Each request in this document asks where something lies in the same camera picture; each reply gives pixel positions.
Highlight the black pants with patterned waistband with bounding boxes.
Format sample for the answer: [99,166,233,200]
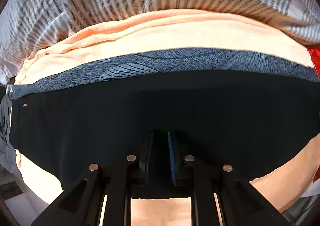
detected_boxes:
[9,48,319,188]

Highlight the red patterned bag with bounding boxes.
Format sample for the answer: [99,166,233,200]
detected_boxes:
[307,47,320,78]

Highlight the peach orange blanket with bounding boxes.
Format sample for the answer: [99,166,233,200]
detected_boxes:
[14,9,319,225]

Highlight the dark grey jacket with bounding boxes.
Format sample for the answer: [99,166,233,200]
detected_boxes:
[0,86,20,176]

